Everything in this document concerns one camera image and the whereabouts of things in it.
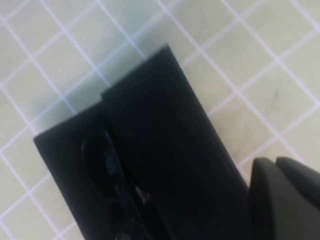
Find black printed glasses case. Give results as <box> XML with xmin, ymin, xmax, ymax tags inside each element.
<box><xmin>33</xmin><ymin>43</ymin><xmax>253</xmax><ymax>240</ymax></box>

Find black framed glasses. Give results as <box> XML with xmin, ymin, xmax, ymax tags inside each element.
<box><xmin>80</xmin><ymin>129</ymin><xmax>162</xmax><ymax>240</ymax></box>

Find green checked tablecloth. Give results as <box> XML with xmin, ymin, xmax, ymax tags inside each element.
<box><xmin>0</xmin><ymin>0</ymin><xmax>320</xmax><ymax>240</ymax></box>

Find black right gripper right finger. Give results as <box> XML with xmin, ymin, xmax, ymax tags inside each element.
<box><xmin>275</xmin><ymin>155</ymin><xmax>320</xmax><ymax>205</ymax></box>

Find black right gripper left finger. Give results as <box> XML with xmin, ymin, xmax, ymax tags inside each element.
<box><xmin>246</xmin><ymin>156</ymin><xmax>320</xmax><ymax>240</ymax></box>

